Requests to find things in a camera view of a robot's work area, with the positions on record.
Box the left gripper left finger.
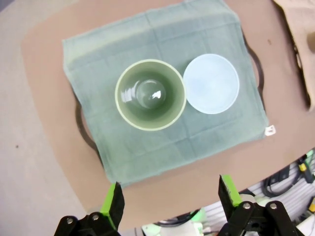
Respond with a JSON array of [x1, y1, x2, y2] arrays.
[[54, 181, 125, 236]]

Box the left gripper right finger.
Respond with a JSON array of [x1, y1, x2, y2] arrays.
[[219, 174, 302, 236]]

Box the green cloth mat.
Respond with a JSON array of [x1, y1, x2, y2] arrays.
[[61, 0, 277, 189]]

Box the tall light green cup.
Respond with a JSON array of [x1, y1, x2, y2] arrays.
[[114, 59, 187, 131]]

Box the light blue bowl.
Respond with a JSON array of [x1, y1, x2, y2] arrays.
[[183, 53, 240, 115]]

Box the beige cloth mat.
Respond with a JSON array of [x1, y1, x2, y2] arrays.
[[272, 0, 315, 112]]

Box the black cable bundle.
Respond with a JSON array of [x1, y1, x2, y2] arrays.
[[263, 167, 315, 200]]

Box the dark brown tray with handles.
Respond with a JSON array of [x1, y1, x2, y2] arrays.
[[292, 43, 311, 108], [74, 29, 266, 158]]

